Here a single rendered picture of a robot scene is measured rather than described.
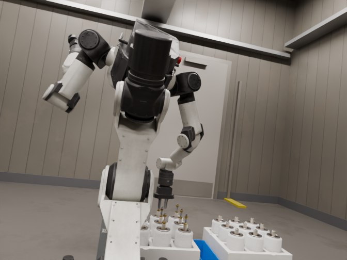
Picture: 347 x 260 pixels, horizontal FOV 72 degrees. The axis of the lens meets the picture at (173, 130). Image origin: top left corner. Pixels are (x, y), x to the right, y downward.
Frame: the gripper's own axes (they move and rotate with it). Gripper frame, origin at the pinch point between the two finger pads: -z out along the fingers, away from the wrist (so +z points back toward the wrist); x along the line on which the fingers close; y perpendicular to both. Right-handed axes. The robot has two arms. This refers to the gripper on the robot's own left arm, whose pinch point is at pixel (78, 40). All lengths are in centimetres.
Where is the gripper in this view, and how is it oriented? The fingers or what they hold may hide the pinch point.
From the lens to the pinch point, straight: 157.7
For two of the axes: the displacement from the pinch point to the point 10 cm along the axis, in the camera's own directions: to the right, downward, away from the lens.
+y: 8.4, -4.7, -2.9
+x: 5.0, 4.3, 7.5
